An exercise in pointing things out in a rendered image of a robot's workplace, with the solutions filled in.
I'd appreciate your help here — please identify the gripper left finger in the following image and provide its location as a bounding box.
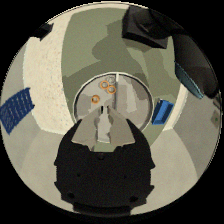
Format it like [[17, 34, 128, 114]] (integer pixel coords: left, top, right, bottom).
[[54, 106, 103, 166]]

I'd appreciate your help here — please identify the blue crate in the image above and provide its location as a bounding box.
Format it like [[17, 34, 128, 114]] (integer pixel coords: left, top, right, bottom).
[[150, 98, 174, 125]]

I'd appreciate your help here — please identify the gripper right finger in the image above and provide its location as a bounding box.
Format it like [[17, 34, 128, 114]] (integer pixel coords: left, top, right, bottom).
[[107, 106, 155, 170]]

